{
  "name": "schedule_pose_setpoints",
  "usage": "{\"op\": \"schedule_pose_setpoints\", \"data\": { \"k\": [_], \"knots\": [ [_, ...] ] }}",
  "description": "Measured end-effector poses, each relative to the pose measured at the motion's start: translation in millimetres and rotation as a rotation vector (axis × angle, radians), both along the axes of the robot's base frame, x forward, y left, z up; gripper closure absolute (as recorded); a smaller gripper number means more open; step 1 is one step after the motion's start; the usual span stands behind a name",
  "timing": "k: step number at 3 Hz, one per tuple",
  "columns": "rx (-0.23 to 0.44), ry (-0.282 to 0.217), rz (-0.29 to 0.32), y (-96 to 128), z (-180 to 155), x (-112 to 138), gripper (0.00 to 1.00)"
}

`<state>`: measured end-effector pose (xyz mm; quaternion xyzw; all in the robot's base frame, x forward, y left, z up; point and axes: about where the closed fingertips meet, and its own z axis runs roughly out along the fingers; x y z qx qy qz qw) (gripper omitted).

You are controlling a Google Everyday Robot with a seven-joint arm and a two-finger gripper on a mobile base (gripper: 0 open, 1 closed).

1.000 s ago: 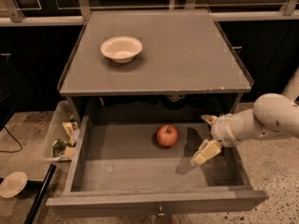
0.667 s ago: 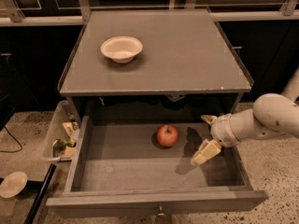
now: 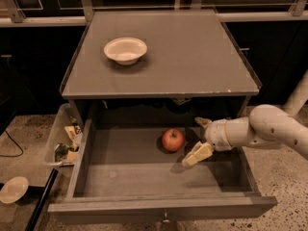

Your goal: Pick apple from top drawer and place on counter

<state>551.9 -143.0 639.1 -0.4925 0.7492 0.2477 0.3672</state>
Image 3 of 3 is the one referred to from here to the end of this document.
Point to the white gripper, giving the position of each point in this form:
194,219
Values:
216,134

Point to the red apple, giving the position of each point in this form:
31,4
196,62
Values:
172,140

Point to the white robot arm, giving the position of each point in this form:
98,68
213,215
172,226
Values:
265,125

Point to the grey cabinet with counter top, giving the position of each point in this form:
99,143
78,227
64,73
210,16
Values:
189,54

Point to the open grey top drawer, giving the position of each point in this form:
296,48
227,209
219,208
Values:
122,174

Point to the white bowl on counter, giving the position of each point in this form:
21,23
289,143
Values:
125,51

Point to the clear plastic bin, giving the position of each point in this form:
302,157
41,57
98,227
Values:
64,140

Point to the black bar on floor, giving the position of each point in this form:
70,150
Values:
44,193

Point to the white plate on floor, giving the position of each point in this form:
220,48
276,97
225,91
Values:
14,189

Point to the metal railing frame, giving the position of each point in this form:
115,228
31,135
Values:
81,11

